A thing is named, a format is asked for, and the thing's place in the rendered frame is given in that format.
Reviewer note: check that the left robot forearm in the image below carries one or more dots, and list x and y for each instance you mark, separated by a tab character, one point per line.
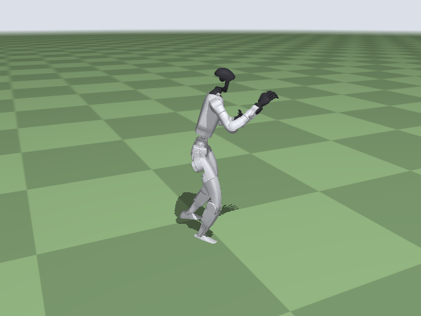
230	118

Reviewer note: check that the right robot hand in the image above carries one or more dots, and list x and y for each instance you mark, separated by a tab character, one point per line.
264	99

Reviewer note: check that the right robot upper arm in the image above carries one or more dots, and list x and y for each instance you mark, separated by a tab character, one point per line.
217	107

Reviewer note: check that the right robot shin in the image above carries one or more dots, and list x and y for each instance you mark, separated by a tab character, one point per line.
209	217

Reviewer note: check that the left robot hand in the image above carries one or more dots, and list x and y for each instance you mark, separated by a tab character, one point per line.
239	114

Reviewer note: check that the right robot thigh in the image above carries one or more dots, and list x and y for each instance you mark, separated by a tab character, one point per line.
210	179

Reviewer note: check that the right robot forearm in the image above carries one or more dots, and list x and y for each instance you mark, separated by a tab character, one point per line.
244	119

